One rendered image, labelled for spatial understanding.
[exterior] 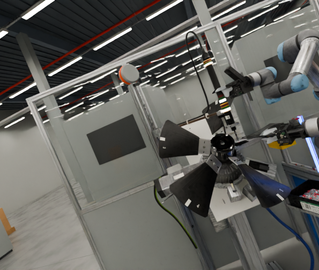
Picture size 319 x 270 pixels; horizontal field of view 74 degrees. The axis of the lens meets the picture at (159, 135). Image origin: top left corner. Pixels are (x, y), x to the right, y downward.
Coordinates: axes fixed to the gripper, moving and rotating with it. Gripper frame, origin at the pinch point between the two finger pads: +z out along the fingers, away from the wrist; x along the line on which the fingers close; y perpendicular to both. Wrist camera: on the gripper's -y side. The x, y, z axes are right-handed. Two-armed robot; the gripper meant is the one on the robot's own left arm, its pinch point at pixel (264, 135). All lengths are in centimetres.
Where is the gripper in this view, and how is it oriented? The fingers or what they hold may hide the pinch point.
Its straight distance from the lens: 116.7
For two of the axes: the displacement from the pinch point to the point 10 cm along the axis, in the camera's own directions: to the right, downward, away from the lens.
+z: -5.7, 1.9, 8.0
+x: 4.5, 8.8, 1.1
